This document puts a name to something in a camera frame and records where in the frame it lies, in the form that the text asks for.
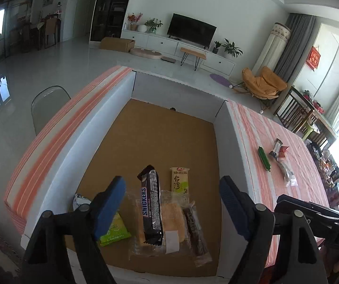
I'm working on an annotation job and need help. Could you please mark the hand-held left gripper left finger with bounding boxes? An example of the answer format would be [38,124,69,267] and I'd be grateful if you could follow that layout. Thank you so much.
[20,175,127,284]

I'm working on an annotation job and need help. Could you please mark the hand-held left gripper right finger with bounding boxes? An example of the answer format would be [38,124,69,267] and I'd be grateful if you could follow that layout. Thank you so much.
[219,175,328,284]

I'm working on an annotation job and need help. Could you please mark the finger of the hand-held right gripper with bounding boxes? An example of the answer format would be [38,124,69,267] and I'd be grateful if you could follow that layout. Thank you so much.
[277,194,339,217]
[307,212,339,235]

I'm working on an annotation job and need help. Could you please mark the lime green snack packet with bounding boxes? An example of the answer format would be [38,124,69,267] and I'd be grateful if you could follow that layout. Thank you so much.
[99,209,132,247]

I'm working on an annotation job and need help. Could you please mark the long black and clear packet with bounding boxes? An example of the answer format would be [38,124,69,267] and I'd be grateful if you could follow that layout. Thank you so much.
[276,157,298,187]

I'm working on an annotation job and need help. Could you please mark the small white snack packet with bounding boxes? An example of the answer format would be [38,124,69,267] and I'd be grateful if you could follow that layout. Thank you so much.
[73,193,92,211]

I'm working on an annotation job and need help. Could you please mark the dark chocolate bar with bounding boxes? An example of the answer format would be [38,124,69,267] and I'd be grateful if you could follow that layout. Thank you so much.
[136,165,165,246]

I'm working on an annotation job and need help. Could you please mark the clear brown pastry packet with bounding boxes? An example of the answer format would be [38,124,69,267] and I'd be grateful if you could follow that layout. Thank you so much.
[180,200,214,268]

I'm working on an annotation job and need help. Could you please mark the red snack packet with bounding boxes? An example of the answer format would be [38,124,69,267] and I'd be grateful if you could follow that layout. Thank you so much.
[268,138,290,162]

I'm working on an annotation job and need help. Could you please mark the green patterned snack packet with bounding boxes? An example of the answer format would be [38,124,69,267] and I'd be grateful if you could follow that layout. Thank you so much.
[257,146,272,172]

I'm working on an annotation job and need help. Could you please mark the cream and green cracker packet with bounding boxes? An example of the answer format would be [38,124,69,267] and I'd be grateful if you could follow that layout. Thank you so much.
[169,167,191,196]

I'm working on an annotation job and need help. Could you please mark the clear yellow cake packet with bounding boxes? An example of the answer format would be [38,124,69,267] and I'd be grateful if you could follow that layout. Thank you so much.
[127,190,188,256]

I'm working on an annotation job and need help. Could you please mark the white box with brown base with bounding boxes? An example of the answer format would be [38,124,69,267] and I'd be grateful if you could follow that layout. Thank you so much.
[20,70,275,280]

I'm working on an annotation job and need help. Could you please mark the cluttered side table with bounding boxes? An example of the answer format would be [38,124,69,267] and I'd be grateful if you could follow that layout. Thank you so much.
[288,86,339,210]

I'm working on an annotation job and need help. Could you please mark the orange striped tablecloth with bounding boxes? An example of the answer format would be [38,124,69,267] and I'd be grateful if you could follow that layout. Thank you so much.
[3,65,332,268]

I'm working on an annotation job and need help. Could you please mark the yellow green plastic stool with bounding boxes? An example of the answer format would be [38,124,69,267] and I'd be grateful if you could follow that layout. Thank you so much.
[301,123,316,141]

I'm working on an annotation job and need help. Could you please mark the dark wooden slatted chair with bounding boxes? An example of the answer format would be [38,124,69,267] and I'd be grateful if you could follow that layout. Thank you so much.
[274,86,319,133]

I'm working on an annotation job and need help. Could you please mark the orange lounge chair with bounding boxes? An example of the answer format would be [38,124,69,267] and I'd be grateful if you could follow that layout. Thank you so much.
[231,66,289,111]

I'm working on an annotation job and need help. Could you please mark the purple round floor mat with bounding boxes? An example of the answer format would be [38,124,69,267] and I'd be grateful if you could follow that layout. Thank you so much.
[209,73,231,88]

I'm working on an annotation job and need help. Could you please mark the standing air conditioner with cover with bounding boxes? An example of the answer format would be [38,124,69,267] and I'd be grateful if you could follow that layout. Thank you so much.
[251,22,292,77]

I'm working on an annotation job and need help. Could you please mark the grey curtain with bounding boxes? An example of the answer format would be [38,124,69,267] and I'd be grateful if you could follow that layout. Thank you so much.
[273,13,316,83]

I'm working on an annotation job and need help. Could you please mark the pink oval floor mat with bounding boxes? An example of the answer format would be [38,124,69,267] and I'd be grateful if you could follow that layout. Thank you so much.
[130,47,162,60]

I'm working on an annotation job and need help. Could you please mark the small wooden bench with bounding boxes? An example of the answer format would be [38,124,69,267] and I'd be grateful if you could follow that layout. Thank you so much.
[180,47,207,71]

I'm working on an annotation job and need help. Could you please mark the large leafy potted plant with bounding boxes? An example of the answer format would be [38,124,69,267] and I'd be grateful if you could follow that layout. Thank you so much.
[221,38,243,59]

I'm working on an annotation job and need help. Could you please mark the brown cardboard box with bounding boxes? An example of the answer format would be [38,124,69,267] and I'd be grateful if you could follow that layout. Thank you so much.
[99,37,136,53]

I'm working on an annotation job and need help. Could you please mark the white television cabinet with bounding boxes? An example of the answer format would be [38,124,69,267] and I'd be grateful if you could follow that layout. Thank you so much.
[121,30,235,77]

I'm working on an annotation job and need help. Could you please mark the black television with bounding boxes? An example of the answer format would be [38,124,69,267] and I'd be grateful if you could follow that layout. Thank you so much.
[167,13,217,49]

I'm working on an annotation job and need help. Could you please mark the wooden dining chair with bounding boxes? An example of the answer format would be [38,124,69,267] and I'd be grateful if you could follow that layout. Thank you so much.
[43,18,61,49]

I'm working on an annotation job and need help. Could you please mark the green plant in glass vase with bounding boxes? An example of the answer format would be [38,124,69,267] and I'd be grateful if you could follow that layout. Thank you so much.
[144,18,163,34]

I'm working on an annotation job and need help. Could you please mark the red flowers in vase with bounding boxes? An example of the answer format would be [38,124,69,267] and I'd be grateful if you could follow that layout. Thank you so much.
[127,12,143,31]

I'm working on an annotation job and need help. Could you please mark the wooden dining table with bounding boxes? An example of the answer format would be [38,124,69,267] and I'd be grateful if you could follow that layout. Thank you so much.
[29,21,61,51]

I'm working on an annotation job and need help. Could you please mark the black glass display cabinet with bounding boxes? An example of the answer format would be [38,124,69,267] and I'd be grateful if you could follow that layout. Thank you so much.
[90,0,137,42]

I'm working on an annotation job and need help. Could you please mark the white interior door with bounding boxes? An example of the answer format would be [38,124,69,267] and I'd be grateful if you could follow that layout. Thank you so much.
[75,0,96,43]

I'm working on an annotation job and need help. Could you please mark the glass sliding door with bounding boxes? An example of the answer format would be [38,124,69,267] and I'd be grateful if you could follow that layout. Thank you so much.
[0,0,35,68]

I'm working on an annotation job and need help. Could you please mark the red wall hanging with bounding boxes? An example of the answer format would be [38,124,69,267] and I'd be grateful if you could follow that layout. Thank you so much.
[305,46,321,72]

